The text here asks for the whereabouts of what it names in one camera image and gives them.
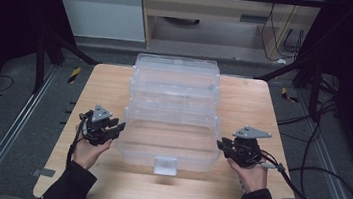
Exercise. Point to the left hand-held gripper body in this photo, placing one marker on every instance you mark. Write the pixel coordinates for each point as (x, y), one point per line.
(97, 127)

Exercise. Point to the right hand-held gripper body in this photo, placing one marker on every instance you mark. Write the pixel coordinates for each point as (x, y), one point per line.
(247, 153)

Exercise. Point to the clear plastic storage box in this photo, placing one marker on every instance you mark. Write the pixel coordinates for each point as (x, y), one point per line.
(173, 112)

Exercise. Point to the person's right hand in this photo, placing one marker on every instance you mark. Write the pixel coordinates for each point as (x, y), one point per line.
(252, 178)

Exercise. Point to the person's left hand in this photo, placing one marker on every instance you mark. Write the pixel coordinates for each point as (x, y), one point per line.
(87, 155)

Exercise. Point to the yellow black tape strip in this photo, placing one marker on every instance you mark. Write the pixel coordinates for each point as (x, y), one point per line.
(288, 96)
(74, 75)

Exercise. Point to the black metal stand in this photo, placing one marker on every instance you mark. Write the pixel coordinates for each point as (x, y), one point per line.
(39, 64)
(315, 95)

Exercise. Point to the white cabinet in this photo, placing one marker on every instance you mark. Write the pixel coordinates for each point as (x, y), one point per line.
(100, 10)

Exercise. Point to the wooden desk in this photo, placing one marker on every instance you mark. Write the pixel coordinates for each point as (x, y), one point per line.
(208, 6)

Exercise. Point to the aluminium floor rail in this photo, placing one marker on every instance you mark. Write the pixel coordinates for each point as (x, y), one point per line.
(9, 134)
(331, 164)

